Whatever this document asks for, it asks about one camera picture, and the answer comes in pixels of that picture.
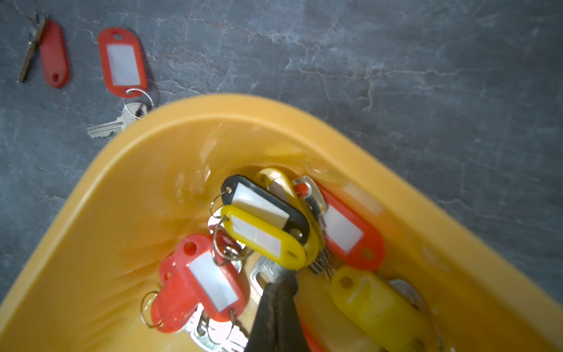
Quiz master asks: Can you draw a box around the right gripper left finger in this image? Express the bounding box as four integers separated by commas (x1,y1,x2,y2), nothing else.
244,277,283,352

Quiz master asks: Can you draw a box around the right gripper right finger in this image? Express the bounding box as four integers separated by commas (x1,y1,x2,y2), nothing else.
277,271,310,352

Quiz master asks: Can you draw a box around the pile of tagged keys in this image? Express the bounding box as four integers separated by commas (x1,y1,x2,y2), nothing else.
140,168,444,351

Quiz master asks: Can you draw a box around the red tag with key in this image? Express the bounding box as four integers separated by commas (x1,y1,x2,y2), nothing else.
87,27,155,139

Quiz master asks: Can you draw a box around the yellow plastic storage box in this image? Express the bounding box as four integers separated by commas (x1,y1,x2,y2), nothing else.
1,95,562,351

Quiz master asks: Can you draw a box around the red upright key tag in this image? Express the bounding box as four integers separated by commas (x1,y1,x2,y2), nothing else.
168,234,246,322

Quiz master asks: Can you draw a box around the plain yellow key tag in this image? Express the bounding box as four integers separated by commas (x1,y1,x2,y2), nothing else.
329,265,430,351

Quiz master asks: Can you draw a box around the orange red key tag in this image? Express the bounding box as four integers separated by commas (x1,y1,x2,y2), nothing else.
292,176,386,271

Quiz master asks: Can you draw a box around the black key tag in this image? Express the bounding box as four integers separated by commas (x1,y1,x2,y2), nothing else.
221,175,310,245

